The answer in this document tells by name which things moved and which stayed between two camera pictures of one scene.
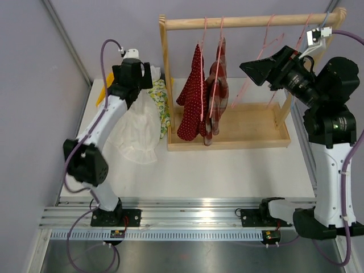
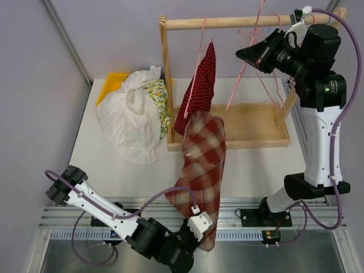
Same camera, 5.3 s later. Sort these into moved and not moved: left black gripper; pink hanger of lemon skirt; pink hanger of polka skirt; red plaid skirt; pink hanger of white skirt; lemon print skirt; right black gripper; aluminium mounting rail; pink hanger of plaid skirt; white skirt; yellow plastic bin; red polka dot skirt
Moved: right black gripper; pink hanger of white skirt; red plaid skirt; left black gripper; pink hanger of plaid skirt; pink hanger of lemon skirt; pink hanger of polka skirt; red polka dot skirt
Not moved: white skirt; lemon print skirt; yellow plastic bin; aluminium mounting rail
